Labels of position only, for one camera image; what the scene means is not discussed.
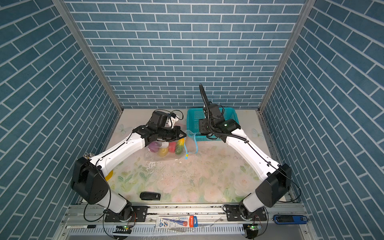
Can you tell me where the aluminium mounting rail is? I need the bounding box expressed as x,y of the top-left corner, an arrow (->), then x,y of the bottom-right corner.
53,203 -> 317,240

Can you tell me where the teal plastic basket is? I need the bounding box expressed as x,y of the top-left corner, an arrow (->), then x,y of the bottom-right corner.
187,106 -> 239,142

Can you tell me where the red toy pepper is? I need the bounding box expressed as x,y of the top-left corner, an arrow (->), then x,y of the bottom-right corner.
168,142 -> 177,153

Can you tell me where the black rectangular device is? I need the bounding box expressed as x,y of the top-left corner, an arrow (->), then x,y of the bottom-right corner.
140,192 -> 161,201

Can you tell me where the blue black tool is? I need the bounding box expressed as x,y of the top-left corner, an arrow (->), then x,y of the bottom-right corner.
273,215 -> 308,225

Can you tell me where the purple toy onion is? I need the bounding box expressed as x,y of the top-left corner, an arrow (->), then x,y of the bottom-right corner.
148,142 -> 162,153

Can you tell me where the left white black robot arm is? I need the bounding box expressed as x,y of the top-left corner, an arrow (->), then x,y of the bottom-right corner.
71,124 -> 187,222

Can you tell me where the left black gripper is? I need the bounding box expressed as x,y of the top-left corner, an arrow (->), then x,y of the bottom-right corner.
156,125 -> 188,142

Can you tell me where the black marker pen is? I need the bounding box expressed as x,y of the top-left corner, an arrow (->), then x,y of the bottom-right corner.
66,225 -> 96,229

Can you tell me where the toothbrush blister package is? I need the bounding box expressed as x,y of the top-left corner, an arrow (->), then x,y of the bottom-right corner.
155,215 -> 199,229

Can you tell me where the yellow toy potato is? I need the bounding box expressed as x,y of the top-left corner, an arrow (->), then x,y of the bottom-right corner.
158,148 -> 169,158

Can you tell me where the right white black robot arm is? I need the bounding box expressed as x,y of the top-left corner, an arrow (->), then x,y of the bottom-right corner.
199,119 -> 292,220

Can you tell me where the yellow pen cup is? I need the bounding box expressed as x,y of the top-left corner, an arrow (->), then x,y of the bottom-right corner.
105,170 -> 114,181

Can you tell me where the clear zip top bag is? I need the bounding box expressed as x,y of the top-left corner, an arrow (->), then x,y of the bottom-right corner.
144,130 -> 199,163

